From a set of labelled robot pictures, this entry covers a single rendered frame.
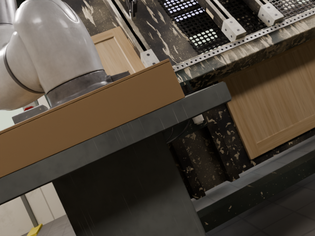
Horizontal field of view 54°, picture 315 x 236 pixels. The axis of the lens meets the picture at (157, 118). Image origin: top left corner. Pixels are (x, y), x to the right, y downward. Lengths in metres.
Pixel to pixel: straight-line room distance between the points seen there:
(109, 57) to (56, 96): 0.95
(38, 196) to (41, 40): 3.31
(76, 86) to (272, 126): 1.43
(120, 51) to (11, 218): 2.84
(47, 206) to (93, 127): 3.43
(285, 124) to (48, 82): 1.53
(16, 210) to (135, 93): 3.55
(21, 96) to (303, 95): 1.65
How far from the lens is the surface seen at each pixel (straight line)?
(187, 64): 1.55
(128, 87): 0.58
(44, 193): 3.95
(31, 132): 0.58
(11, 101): 0.89
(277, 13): 1.87
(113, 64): 1.62
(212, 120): 1.74
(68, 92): 0.72
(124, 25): 1.72
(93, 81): 0.73
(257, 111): 1.91
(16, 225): 4.09
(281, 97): 2.00
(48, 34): 0.74
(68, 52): 0.73
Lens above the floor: 0.76
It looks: 2 degrees down
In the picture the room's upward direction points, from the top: 23 degrees counter-clockwise
